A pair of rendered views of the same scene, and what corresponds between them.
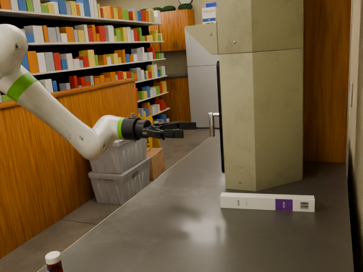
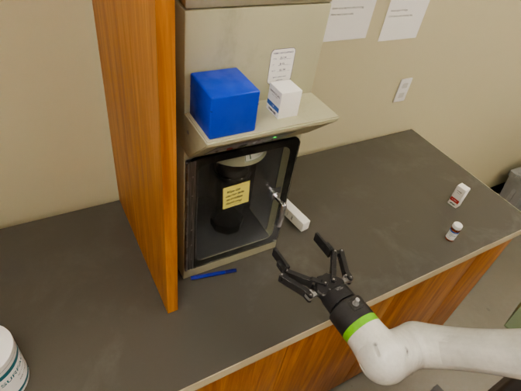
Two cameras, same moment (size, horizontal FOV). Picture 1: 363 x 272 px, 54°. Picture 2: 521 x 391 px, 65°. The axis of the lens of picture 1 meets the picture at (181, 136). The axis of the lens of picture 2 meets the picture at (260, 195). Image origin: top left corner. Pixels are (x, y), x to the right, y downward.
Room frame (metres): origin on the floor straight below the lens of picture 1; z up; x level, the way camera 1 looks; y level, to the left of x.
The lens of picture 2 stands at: (2.01, 0.25, 1.96)
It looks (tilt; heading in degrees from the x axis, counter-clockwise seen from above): 42 degrees down; 211
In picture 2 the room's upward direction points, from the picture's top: 10 degrees clockwise
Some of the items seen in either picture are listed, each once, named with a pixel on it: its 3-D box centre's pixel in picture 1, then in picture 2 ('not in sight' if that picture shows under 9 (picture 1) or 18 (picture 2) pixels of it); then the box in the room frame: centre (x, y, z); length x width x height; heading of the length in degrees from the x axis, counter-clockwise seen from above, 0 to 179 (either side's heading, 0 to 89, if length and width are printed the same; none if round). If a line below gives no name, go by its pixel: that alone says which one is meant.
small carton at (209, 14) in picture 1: (211, 17); (284, 98); (1.32, -0.14, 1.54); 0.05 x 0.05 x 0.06; 66
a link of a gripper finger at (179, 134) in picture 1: (174, 134); (322, 244); (1.25, 0.03, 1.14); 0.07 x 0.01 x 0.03; 67
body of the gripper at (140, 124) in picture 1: (149, 129); (332, 291); (1.37, 0.12, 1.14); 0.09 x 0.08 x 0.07; 67
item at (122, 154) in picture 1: (119, 149); not in sight; (3.53, 0.65, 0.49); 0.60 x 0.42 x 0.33; 156
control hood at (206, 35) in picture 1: (215, 40); (262, 133); (1.36, -0.15, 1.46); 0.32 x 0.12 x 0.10; 156
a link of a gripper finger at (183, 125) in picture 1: (187, 126); (281, 260); (1.38, -0.03, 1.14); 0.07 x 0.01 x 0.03; 67
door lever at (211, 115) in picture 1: (216, 124); (277, 210); (1.25, -0.13, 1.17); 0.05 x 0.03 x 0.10; 66
